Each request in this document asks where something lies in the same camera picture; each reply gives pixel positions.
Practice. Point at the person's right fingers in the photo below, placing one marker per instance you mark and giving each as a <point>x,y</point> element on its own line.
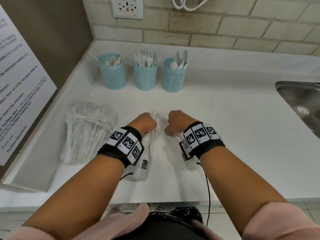
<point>168,128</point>

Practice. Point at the white printed notice sheet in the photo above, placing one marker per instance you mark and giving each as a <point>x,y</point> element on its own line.
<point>17,97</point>

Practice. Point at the person's right forearm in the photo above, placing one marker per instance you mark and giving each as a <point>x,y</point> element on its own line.
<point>235,182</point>

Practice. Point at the black wristband with markers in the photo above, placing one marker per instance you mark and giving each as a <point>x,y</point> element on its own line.
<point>123,144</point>
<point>201,137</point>

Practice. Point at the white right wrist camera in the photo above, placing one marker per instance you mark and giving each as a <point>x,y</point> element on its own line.
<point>188,157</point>

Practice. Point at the clear plastic utensil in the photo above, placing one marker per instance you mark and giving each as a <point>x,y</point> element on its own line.
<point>160,119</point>

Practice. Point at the person's left forearm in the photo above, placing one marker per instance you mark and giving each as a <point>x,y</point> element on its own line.
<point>82,187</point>

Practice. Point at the bunch of white plastic knives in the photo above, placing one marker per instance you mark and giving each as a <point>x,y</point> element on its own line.
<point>113,61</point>

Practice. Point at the clear bag of plastic cutlery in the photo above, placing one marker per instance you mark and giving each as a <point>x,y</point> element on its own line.
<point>85,132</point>

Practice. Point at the person's left hand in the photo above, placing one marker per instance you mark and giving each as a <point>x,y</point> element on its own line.
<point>143,122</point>

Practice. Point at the blue mesh cup with forks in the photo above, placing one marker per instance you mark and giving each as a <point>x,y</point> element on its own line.
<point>145,77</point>

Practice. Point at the white wall power outlet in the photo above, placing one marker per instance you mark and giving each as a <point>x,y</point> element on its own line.
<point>127,7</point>

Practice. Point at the person's right hand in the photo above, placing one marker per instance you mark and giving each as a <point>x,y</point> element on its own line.
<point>180,121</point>

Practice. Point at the black right wristband with markers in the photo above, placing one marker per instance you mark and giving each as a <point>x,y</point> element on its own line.
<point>201,137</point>

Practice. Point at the pink sweater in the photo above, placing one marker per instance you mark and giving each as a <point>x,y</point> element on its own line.
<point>287,222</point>

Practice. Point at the blue mesh cup with spoons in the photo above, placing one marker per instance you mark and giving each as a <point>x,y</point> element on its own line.
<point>174,78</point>

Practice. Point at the black trousers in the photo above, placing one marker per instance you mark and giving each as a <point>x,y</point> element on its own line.
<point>165,229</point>

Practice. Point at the person's left fingers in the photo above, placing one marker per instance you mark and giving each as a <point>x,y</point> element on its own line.
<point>153,127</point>

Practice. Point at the bunch of white plastic spoons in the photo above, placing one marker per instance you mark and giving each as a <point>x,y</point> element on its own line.
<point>179,61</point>

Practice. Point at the black left wristband with markers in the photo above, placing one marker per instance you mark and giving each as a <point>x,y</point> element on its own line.
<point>123,144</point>

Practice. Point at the steel sink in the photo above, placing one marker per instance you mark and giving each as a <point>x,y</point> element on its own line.
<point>301,104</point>

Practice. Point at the blue mesh cup with knives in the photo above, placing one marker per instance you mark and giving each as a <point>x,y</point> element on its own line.
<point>113,76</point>

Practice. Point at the bunch of white plastic forks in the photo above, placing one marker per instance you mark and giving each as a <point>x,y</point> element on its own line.
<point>146,58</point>

